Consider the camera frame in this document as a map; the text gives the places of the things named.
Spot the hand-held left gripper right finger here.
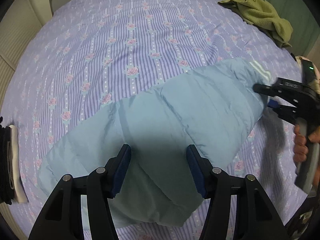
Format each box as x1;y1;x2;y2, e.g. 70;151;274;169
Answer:
186;144;291;240

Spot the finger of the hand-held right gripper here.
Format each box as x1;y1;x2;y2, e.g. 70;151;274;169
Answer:
253;83;278;97
267;99;297;126

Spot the person's right hand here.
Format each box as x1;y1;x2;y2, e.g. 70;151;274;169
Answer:
293;124;320;165

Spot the olive green knitted garment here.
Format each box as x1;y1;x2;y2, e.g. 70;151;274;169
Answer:
217;0;293;48

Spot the purple floral striped bed sheet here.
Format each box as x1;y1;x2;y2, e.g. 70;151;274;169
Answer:
0;0;314;240

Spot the light blue puffer jacket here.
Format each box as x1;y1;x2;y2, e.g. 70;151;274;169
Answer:
37;57;273;228

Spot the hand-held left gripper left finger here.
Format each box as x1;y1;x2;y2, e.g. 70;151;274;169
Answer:
28;144;132;240

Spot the green curtain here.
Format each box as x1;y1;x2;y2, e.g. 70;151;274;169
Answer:
239;0;312;64

